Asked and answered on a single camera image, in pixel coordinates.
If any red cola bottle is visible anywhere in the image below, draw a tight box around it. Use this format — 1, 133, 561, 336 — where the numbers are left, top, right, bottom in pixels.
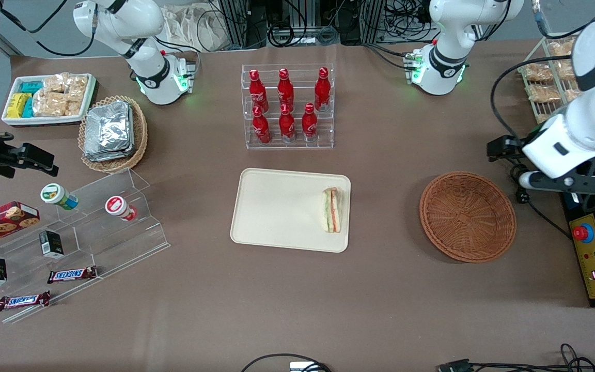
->
279, 103, 296, 143
277, 68, 295, 110
248, 69, 269, 112
314, 67, 331, 112
302, 102, 318, 143
252, 106, 271, 144

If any white rectangular snack tray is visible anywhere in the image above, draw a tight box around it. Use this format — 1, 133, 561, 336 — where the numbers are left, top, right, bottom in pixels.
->
1, 73, 98, 128

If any triangular sandwich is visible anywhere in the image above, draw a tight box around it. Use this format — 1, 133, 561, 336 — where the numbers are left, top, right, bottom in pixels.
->
321, 187, 343, 234

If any snickers chocolate bar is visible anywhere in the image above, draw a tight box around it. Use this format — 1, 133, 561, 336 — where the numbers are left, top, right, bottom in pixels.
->
0, 291, 51, 312
47, 266, 98, 284

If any cream rectangular tray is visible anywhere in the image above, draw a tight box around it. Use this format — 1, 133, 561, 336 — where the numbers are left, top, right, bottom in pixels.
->
230, 168, 352, 254

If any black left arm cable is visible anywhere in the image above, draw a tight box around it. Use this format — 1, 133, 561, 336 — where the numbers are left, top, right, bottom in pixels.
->
490, 23, 595, 141

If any clear acrylic step display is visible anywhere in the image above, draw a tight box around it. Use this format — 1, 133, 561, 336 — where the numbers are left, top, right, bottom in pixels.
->
0, 168, 170, 324

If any coiled black cable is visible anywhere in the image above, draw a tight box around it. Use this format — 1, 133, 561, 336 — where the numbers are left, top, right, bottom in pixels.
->
268, 23, 296, 47

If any silver foil packet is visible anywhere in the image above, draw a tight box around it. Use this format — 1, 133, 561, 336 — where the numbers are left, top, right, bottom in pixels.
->
84, 103, 136, 163
85, 101, 132, 156

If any white cloth bag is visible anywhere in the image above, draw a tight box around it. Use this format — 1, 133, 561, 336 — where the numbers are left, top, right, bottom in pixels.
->
162, 4, 228, 52

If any green lid yogurt cup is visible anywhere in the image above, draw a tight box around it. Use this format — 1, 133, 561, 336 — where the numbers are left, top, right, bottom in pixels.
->
40, 183, 79, 211

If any yellow snack packet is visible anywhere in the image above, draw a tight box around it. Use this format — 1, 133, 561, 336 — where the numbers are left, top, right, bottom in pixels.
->
7, 93, 30, 118

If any oval light wicker basket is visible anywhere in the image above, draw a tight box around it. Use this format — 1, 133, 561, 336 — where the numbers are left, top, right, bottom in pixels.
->
78, 95, 148, 173

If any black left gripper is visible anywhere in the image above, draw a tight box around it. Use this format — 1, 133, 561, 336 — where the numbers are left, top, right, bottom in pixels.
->
487, 132, 537, 162

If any red lid yogurt cup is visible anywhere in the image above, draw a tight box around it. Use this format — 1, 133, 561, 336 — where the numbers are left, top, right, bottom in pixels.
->
105, 195, 138, 222

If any black power cable with plug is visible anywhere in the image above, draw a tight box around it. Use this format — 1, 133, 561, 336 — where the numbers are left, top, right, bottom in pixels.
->
507, 159, 573, 241

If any aluminium profile frame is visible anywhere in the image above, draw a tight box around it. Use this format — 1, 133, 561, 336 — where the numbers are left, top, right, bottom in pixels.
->
361, 0, 387, 45
218, 0, 250, 50

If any black cable with connector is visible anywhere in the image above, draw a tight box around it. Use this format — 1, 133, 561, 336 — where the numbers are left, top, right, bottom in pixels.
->
437, 344, 595, 372

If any white wire rack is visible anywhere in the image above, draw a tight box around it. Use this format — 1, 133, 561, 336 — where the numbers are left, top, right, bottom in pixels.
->
517, 34, 587, 126

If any round brown wicker basket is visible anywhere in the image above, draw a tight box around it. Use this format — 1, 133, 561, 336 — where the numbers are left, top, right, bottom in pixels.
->
419, 171, 517, 264

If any black looped cable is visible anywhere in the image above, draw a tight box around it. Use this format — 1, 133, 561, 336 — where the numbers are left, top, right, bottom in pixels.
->
240, 353, 332, 372

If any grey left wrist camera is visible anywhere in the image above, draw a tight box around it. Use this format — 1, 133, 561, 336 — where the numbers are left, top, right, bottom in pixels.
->
518, 170, 595, 195

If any black yellow control box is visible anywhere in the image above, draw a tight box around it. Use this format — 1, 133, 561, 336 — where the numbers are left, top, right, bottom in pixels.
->
560, 176, 595, 309

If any clear acrylic bottle rack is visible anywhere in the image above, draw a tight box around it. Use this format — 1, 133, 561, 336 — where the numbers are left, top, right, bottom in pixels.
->
241, 64, 335, 150

